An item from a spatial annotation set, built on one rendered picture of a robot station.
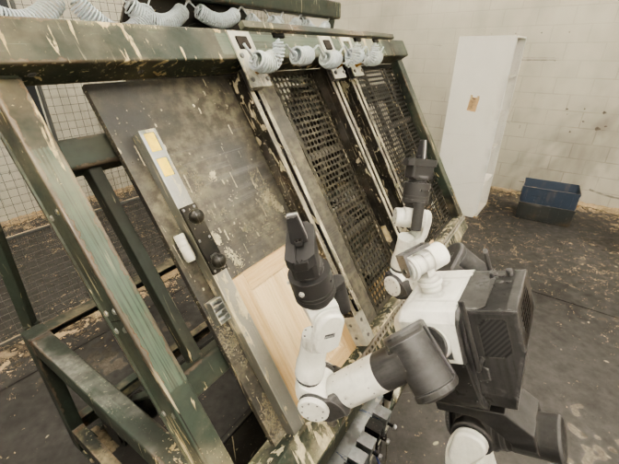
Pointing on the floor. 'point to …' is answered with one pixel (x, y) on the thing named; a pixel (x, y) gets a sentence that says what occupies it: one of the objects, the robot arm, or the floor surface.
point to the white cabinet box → (478, 114)
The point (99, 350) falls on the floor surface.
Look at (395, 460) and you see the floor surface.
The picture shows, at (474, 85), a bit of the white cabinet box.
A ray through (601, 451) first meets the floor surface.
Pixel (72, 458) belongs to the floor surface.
